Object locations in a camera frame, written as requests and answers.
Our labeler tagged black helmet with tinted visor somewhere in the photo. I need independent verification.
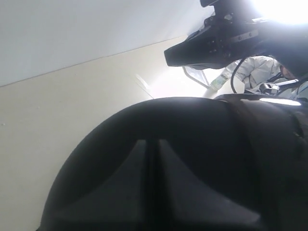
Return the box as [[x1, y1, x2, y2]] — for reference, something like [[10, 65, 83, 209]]
[[39, 94, 308, 231]]

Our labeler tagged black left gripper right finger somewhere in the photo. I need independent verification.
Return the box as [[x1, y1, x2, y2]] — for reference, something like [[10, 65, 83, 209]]
[[158, 140, 261, 231]]

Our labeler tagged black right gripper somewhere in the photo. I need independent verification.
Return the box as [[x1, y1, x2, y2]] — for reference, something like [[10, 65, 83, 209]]
[[164, 0, 262, 70]]

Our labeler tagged black cable loop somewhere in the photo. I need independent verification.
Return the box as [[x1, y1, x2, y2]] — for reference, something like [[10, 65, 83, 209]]
[[230, 55, 256, 94]]

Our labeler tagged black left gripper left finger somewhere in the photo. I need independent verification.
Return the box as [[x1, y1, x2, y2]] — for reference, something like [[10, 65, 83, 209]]
[[62, 140, 148, 231]]

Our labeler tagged green labelled plastic bottle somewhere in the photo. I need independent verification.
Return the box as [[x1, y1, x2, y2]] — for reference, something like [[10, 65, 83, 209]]
[[210, 72, 231, 91]]

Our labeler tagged person in white jacket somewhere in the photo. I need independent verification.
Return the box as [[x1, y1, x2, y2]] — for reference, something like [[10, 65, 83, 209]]
[[224, 56, 296, 90]]

